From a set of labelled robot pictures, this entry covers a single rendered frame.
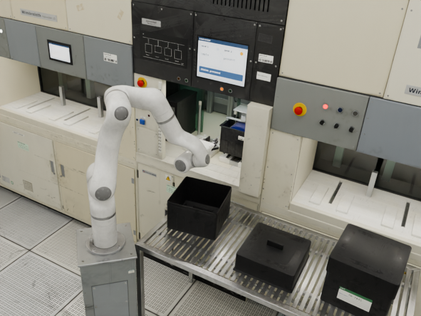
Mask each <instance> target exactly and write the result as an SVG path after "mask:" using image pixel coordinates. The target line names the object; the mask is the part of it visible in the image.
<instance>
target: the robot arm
mask: <svg viewBox="0 0 421 316"><path fill-rule="evenodd" d="M104 102H105V105H106V108H107V113H106V117H105V121H104V123H103V125H102V127H101V129H100V133H99V136H98V142H97V147H96V154H95V162H94V163H92V164H91V165H90V166H89V167H88V169H87V172H86V182H87V188H88V198H89V203H90V215H91V227H92V234H91V235H90V236H89V237H88V239H87V241H86V247H87V249H88V251H90V252H91V253H93V254H96V255H110V254H113V253H116V252H117V251H119V250H120V249H122V247H123V246H124V244H125V238H124V235H122V234H121V232H119V231H117V216H116V206H115V195H114V193H115V190H116V186H117V165H118V153H119V150H120V144H121V141H122V137H123V133H124V131H125V129H126V128H127V126H128V125H129V122H130V118H131V115H132V107H133V108H138V109H142V110H148V111H150V112H151V114H152V116H153V117H154V119H155V121H156V123H157V124H158V126H159V128H160V129H161V131H162V133H163V135H164V136H165V138H166V139H167V141H168V142H169V143H171V144H174V145H179V146H181V147H184V148H186V149H187V150H186V151H185V152H183V153H182V154H181V155H179V156H178V157H177V158H176V159H175V160H174V167H175V168H176V170H177V171H179V172H181V173H186V172H187V171H189V170H190V169H192V168H195V167H206V166H208V165H209V163H210V157H209V156H210V155H211V154H212V153H213V152H214V150H217V149H219V146H217V143H218V138H216V139H215V140H214V141H213V142H212V143H211V142H209V141H210V136H208V137H207V138H205V139H203V140H199V139H198V138H197V137H196V136H194V135H192V134H190V133H188V132H186V131H184V130H183V129H182V127H181V126H180V124H179V122H178V120H177V118H176V116H175V114H174V112H173V110H172V108H171V106H170V105H169V103H168V101H167V99H166V97H165V95H164V94H163V93H162V92H161V91H160V90H159V89H157V88H138V87H131V86H127V85H117V86H114V87H110V88H109V89H108V90H106V92H105V94H104Z"/></svg>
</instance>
